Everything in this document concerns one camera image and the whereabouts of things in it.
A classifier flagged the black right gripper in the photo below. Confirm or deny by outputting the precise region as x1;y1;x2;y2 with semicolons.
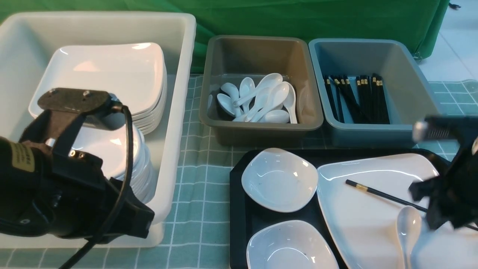
409;115;478;231

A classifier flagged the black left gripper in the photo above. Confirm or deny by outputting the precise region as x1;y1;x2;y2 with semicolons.
0;87;154;244

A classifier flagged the white ceramic spoon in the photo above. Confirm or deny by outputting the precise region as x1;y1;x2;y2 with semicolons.
395;205;422;269

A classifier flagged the large white square plate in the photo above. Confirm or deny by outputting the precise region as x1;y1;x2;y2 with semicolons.
317;154;478;269

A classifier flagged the black chopstick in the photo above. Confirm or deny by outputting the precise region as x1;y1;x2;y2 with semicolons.
345;179;427;213

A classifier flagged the white bowl tray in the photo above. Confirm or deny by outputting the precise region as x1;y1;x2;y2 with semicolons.
241;148;319;213
246;220;339;269

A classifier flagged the stack of white bowls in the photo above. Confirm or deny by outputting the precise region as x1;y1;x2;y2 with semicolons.
72;126;154;203

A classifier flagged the bundle of black chopsticks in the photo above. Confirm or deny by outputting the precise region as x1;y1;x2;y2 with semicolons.
323;73;391;124

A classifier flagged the blue-grey plastic bin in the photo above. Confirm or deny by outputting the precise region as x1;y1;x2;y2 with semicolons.
308;38;439;148

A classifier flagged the stack of white square plates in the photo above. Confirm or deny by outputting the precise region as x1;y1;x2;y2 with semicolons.
28;43;168;135

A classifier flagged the large white plastic tub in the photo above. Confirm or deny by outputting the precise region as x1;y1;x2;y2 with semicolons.
0;11;196;248

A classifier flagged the green checked tablecloth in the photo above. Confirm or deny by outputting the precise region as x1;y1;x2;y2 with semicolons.
0;75;477;269

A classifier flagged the green backdrop cloth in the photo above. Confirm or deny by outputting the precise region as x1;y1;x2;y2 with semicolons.
1;0;449;73

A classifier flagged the black serving tray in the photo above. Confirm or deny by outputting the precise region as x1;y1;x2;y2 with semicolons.
229;148;451;269

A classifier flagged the pile of white spoons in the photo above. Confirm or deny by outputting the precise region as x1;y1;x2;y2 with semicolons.
204;73;299;124

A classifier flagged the brown plastic bin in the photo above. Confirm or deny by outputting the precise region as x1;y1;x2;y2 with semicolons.
199;35;324;148

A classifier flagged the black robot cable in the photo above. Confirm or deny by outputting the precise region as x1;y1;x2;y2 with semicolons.
58;105;134;269

